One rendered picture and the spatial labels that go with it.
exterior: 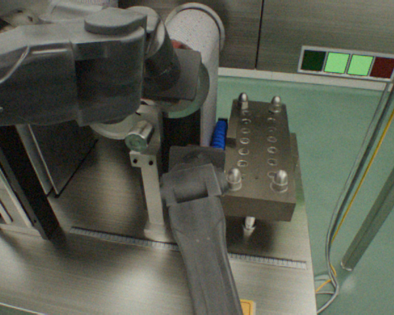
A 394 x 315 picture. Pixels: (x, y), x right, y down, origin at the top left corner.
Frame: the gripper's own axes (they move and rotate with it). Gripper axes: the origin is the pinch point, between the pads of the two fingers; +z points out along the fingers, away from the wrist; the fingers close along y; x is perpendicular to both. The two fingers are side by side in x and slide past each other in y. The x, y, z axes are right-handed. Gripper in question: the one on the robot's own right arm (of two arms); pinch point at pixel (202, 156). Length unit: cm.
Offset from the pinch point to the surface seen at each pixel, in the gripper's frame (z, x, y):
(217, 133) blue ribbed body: 13.7, 3.5, 1.7
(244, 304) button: -13.5, -23.9, 11.8
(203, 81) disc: -10.8, 15.1, 0.2
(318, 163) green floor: 170, -30, 69
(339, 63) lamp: 20.9, 24.0, 30.6
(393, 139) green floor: 209, -9, 141
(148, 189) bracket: -3.5, -7.7, -10.4
